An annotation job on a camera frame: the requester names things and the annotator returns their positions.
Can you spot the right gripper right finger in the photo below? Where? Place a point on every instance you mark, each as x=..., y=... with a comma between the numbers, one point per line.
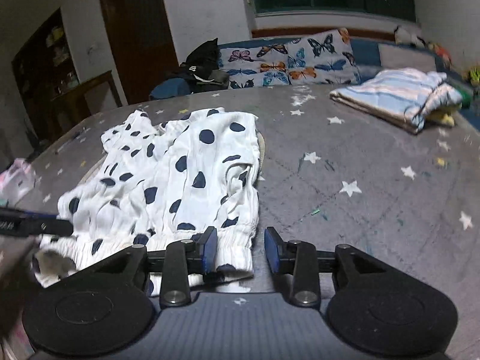
x=303, y=261

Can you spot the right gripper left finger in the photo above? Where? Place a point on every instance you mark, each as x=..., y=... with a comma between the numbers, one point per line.
x=179, y=260

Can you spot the white navy polka dot garment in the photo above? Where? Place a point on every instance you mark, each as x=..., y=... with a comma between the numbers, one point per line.
x=159, y=185

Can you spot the grey star tablecloth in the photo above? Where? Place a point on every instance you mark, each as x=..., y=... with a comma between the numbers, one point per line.
x=334, y=174

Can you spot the wooden display cabinet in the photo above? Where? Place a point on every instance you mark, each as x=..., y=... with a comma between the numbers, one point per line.
x=53, y=96

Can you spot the black bag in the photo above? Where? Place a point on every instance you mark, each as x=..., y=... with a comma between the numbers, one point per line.
x=201, y=69

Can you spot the folded blue striped cloth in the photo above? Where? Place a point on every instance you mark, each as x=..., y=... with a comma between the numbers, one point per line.
x=404, y=97

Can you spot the butterfly print pillow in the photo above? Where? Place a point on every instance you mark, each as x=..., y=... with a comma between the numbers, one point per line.
x=322, y=58

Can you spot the blue sofa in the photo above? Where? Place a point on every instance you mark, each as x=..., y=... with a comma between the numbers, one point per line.
x=365, y=51

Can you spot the grey cushion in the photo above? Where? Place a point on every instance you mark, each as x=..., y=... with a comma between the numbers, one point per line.
x=407, y=59

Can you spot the dark wooden door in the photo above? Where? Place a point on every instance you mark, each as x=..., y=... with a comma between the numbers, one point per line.
x=141, y=43

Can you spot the black white plush toy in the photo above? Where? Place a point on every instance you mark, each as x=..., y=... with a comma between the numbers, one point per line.
x=404, y=37

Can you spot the colourful toy pile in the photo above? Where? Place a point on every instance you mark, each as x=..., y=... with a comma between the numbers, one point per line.
x=468, y=72

